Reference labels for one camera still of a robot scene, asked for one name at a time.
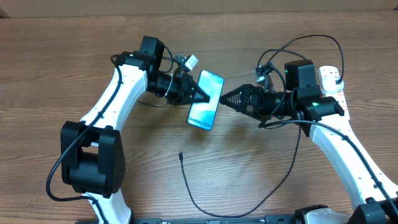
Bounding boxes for black Samsung smartphone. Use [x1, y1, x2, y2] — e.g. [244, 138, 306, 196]
[187, 70, 224, 131]

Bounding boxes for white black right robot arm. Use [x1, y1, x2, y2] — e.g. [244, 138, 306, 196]
[220, 59, 397, 223]

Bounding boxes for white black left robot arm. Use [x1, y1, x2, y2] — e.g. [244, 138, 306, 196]
[55, 36, 210, 223]

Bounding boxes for white charger plug adapter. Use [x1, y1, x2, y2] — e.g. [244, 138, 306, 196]
[320, 77, 345, 95]

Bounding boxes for white power strip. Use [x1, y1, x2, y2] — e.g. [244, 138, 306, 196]
[317, 65, 351, 121]

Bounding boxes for black charger cable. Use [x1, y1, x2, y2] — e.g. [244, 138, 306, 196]
[178, 34, 345, 218]

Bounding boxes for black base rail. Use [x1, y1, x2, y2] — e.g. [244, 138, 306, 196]
[74, 203, 352, 224]

